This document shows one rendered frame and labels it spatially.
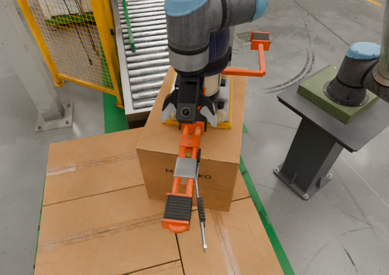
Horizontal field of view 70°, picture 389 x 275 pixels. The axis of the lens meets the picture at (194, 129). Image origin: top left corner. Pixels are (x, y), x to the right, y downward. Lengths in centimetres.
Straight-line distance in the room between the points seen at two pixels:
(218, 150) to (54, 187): 90
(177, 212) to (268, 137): 175
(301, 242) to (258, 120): 107
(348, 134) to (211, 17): 114
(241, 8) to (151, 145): 66
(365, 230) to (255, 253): 106
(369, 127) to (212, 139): 87
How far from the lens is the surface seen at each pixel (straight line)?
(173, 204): 78
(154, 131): 114
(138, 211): 140
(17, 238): 222
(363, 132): 161
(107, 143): 168
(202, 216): 76
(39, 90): 253
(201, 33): 58
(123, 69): 209
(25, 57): 237
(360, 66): 152
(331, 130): 155
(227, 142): 110
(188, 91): 64
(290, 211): 208
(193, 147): 90
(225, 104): 121
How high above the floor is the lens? 179
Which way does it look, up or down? 48 degrees down
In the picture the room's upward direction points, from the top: straight up
